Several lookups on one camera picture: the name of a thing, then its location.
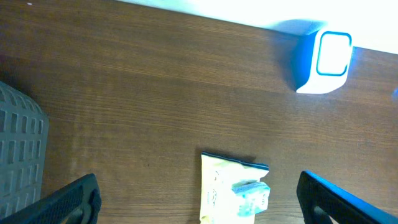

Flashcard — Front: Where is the white barcode scanner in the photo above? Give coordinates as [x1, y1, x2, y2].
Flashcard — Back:
[293, 27, 353, 95]

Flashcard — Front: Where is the teal Kleenex tissue pack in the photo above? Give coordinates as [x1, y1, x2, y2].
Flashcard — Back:
[232, 182, 271, 217]

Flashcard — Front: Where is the beige snack bag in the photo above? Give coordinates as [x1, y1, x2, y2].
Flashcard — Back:
[200, 151, 269, 224]

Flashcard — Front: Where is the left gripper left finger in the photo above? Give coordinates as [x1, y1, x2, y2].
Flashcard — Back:
[1, 174, 102, 224]

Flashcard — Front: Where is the dark grey plastic basket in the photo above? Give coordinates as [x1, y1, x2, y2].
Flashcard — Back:
[0, 82, 49, 219]

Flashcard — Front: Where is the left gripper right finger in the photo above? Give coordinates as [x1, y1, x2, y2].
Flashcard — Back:
[297, 170, 397, 224]

